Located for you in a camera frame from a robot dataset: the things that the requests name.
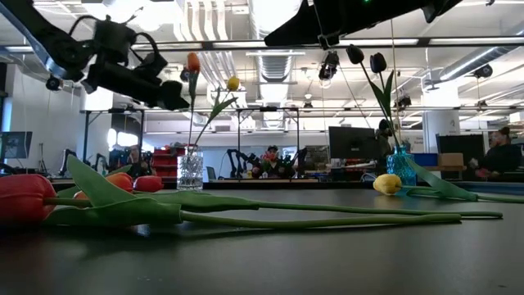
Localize black computer monitor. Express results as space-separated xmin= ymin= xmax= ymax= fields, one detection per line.
xmin=328 ymin=125 xmax=380 ymax=161

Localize blue glass vase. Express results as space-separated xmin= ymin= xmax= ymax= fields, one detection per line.
xmin=386 ymin=145 xmax=418 ymax=186

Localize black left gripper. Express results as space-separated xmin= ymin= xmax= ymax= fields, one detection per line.
xmin=81 ymin=18 xmax=190 ymax=111

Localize clear glass vase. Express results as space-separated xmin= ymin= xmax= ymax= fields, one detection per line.
xmin=176 ymin=145 xmax=205 ymax=192

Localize cardboard box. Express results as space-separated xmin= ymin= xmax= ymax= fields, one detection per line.
xmin=436 ymin=152 xmax=465 ymax=167

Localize standing person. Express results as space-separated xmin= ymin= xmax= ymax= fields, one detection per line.
xmin=375 ymin=118 xmax=395 ymax=173

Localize yellow artificial tulip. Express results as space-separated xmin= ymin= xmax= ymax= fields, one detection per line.
xmin=372 ymin=157 xmax=524 ymax=205
xmin=192 ymin=76 xmax=241 ymax=155

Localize seated person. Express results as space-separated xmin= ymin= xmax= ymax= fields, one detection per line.
xmin=251 ymin=144 xmax=296 ymax=179

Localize red artificial tulip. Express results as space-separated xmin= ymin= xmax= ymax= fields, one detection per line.
xmin=133 ymin=175 xmax=165 ymax=193
xmin=0 ymin=155 xmax=463 ymax=229

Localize dark computer monitor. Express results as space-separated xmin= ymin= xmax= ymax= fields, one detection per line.
xmin=0 ymin=130 xmax=34 ymax=160

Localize black artificial tulip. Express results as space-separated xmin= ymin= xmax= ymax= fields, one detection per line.
xmin=368 ymin=52 xmax=404 ymax=151
xmin=346 ymin=43 xmax=400 ymax=148

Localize black table mat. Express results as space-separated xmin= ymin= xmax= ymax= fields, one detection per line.
xmin=0 ymin=187 xmax=524 ymax=295

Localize black cabinet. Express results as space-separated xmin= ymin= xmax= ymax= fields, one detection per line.
xmin=436 ymin=134 xmax=492 ymax=182

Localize blue storage bin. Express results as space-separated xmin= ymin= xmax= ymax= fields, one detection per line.
xmin=411 ymin=152 xmax=439 ymax=167

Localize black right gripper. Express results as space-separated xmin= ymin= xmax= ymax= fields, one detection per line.
xmin=264 ymin=0 xmax=427 ymax=49

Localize orange artificial tulip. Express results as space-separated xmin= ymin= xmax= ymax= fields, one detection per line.
xmin=73 ymin=171 xmax=504 ymax=219
xmin=186 ymin=52 xmax=202 ymax=155

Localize red storage bins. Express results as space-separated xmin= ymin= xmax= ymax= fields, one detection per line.
xmin=151 ymin=145 xmax=181 ymax=178

